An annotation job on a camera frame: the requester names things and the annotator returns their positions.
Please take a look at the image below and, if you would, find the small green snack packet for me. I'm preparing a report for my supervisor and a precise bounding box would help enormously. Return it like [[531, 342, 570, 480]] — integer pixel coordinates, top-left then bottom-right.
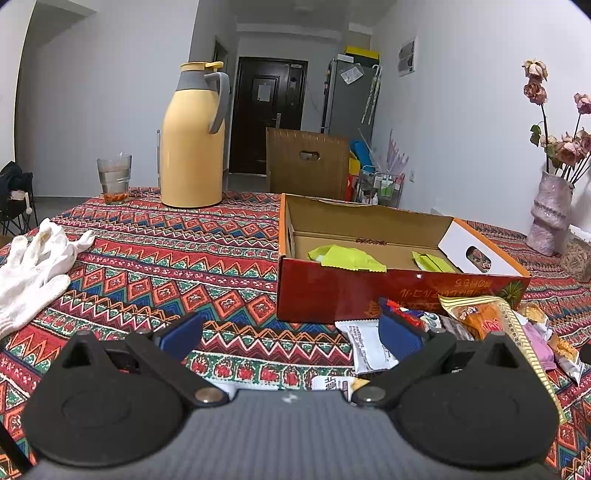
[[412, 251, 458, 273]]

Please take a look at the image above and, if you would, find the yellow thermos jug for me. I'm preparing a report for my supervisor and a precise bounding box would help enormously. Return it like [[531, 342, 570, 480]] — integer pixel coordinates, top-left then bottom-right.
[[159, 61, 230, 209]]

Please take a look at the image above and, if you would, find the clear biscuit packet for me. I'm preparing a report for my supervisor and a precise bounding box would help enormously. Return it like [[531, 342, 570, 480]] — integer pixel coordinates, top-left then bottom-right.
[[517, 302, 550, 328], [549, 335, 586, 386]]

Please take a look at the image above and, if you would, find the yellow box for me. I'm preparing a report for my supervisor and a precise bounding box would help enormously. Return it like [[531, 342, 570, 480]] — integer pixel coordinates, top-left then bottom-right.
[[345, 45, 380, 63]]

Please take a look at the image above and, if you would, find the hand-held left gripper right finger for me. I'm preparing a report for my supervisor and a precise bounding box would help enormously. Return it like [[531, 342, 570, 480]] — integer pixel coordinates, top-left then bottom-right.
[[353, 300, 536, 409]]

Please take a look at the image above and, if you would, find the large green snack packet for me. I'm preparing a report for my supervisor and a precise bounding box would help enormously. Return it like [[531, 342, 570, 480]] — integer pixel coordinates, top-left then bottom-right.
[[308, 244, 387, 273]]

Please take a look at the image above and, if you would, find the dark door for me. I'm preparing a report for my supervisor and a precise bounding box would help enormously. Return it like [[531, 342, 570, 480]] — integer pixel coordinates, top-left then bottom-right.
[[229, 56, 309, 175]]

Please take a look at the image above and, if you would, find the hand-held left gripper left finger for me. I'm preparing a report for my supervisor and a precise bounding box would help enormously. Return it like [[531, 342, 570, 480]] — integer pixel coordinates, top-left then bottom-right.
[[48, 311, 232, 409]]

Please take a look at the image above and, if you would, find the red cardboard box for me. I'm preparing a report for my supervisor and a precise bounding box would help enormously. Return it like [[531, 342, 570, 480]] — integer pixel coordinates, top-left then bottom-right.
[[276, 193, 533, 325]]

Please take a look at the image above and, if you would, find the white wall panel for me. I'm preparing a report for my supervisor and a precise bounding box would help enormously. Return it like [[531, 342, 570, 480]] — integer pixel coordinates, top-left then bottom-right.
[[397, 38, 417, 77]]

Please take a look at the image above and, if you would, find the grey refrigerator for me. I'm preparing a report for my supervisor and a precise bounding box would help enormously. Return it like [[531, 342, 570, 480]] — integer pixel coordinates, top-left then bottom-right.
[[321, 58, 380, 139]]

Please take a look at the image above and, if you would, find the brown chair back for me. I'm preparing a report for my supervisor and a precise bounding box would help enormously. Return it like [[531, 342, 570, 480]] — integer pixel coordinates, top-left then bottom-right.
[[265, 127, 351, 201]]

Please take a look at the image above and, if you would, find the black bag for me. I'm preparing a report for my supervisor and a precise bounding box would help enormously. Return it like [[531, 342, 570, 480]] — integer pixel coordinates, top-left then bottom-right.
[[0, 161, 38, 236]]

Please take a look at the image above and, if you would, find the dried rose bunch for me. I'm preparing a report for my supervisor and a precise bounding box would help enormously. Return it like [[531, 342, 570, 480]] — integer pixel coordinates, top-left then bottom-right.
[[522, 58, 591, 185]]

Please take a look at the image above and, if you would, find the pink vase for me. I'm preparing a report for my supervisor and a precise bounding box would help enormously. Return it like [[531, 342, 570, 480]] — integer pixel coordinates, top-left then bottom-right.
[[525, 171, 574, 257]]

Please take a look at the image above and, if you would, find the pink snack packet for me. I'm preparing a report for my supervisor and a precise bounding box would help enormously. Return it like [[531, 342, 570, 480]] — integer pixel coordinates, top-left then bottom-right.
[[522, 320, 557, 372]]

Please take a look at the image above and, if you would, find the brown snack packet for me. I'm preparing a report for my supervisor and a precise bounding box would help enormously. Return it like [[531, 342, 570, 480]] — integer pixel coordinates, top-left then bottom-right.
[[436, 314, 476, 342]]

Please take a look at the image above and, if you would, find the glass cup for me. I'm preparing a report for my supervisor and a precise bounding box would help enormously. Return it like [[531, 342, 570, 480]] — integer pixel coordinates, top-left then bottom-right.
[[96, 154, 133, 205]]

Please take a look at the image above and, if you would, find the clear jar of seeds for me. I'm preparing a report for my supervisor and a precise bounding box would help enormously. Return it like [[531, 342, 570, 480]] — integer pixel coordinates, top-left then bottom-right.
[[560, 237, 591, 283]]

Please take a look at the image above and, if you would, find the blue rolled mat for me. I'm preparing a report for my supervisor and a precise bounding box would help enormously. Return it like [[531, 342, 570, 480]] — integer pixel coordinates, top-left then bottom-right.
[[349, 140, 377, 167]]

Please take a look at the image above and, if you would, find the pink decorative grass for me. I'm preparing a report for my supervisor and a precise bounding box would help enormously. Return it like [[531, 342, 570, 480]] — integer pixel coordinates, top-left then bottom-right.
[[381, 129, 409, 174]]

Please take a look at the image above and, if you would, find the white grey printed snack packet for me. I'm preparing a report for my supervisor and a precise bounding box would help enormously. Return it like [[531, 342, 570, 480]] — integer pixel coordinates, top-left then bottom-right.
[[335, 318, 400, 376]]

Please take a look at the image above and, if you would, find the red blue snack packet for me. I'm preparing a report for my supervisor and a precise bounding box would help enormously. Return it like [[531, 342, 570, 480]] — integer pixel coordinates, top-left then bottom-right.
[[379, 298, 439, 330]]

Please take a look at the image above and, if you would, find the wire rack cart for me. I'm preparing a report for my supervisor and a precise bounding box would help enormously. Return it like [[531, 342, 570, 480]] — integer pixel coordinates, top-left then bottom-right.
[[353, 168, 406, 208]]

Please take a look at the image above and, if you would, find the white knit glove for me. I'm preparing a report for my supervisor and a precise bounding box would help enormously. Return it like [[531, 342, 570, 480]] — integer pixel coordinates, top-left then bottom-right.
[[0, 218, 96, 340]]

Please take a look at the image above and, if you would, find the hanging umbrella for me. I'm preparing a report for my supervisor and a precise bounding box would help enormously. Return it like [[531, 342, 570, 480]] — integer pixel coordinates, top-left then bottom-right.
[[360, 65, 383, 125]]

